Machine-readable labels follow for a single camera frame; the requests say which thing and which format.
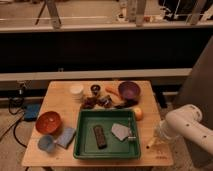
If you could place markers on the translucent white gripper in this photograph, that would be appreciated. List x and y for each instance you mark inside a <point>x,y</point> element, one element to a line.
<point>162,131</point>

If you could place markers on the dark brown toy pile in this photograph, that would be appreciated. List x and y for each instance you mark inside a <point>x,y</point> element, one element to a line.
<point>91,102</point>

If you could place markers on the grey folded cloth piece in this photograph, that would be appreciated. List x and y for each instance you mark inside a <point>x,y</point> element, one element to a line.
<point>120,131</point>

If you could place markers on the green plastic tray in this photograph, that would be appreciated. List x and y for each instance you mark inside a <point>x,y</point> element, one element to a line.
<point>86,147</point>

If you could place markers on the white paper cup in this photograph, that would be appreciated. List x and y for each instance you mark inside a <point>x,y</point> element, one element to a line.
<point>76,91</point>

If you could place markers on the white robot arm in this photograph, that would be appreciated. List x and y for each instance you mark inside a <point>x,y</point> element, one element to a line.
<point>185,121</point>

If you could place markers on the small dark cup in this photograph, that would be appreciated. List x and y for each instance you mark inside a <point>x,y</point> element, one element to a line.
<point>95,90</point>

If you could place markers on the orange peach fruit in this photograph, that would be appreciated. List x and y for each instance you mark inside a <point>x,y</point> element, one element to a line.
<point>138,113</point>

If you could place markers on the red-orange bowl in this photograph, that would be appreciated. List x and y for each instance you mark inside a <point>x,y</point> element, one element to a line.
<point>48,122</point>

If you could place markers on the dark brown rectangular block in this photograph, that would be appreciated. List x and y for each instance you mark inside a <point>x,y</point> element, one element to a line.
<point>100,137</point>

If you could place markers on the blue measuring cup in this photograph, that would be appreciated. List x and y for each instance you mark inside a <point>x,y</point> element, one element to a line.
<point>46,143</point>

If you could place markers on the purple bowl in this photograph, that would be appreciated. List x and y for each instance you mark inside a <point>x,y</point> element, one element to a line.
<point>129,90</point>

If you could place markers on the blue sponge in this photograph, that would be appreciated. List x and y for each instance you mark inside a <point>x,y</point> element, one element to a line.
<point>66,137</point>

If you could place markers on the blue box on floor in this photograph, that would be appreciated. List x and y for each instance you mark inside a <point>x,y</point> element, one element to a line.
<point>31,112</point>

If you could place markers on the wooden table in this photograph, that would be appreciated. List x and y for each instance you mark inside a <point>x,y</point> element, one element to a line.
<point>58,98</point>

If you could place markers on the orange carrot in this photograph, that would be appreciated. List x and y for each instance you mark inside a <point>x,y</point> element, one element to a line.
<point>111,90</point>

